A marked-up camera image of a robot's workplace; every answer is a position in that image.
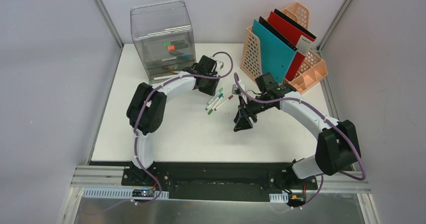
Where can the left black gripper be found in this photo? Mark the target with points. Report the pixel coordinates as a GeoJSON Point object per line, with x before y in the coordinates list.
{"type": "Point", "coordinates": [209, 87]}

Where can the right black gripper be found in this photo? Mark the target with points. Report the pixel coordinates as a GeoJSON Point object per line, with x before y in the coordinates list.
{"type": "Point", "coordinates": [241, 120]}

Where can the dark red cap marker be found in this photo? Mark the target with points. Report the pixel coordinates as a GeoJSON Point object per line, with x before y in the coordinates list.
{"type": "Point", "coordinates": [223, 102]}

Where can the blue cap black highlighter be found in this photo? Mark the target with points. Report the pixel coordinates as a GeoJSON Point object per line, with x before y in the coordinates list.
{"type": "Point", "coordinates": [180, 54]}

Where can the teal cap marker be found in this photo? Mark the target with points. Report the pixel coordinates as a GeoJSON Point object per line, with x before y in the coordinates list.
{"type": "Point", "coordinates": [211, 105]}

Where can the orange cap black highlighter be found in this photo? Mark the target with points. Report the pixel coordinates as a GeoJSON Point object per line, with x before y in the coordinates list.
{"type": "Point", "coordinates": [177, 47]}

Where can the green cap black highlighter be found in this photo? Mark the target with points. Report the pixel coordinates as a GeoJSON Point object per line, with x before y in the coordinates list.
{"type": "Point", "coordinates": [177, 42]}

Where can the clear grey drawer organizer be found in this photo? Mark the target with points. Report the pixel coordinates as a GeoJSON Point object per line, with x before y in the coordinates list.
{"type": "Point", "coordinates": [153, 25]}

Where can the teal folder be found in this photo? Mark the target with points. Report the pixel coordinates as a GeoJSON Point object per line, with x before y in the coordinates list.
{"type": "Point", "coordinates": [277, 53]}

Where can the red folder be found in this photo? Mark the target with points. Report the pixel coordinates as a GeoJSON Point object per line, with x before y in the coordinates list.
{"type": "Point", "coordinates": [296, 34]}

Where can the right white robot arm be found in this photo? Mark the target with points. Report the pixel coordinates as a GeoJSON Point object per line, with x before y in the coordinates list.
{"type": "Point", "coordinates": [337, 142]}

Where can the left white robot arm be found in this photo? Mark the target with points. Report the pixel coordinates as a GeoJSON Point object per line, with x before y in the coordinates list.
{"type": "Point", "coordinates": [147, 107]}

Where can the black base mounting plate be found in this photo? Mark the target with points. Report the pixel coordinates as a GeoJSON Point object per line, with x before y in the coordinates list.
{"type": "Point", "coordinates": [233, 181]}

